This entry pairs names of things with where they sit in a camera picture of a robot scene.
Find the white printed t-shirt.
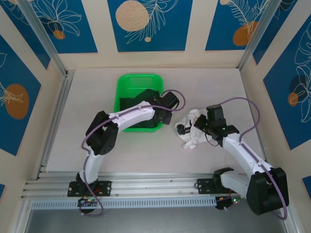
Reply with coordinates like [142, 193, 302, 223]
[173, 108, 209, 150]

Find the dark green t-shirt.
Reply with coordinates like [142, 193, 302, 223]
[119, 88, 163, 128]

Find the green plastic basket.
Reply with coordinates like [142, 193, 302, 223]
[113, 73, 165, 133]

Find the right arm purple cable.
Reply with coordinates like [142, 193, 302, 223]
[220, 97, 290, 220]

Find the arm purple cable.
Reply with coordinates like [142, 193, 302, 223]
[79, 89, 187, 216]
[220, 97, 290, 220]

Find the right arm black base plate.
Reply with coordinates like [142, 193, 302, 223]
[196, 178, 242, 195]

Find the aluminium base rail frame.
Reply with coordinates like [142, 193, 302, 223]
[20, 171, 290, 201]

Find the blue floral wall poster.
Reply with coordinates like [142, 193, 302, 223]
[0, 33, 42, 156]
[263, 23, 311, 150]
[252, 0, 299, 66]
[24, 0, 98, 54]
[0, 0, 51, 70]
[205, 0, 270, 51]
[107, 0, 193, 52]

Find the grey slotted cable duct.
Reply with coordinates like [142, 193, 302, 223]
[31, 197, 217, 210]

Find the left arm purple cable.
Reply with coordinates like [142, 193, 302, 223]
[79, 89, 187, 216]

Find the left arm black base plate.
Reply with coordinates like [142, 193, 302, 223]
[67, 180, 113, 198]

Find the aluminium corner post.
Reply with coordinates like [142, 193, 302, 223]
[18, 0, 69, 76]
[238, 0, 280, 71]

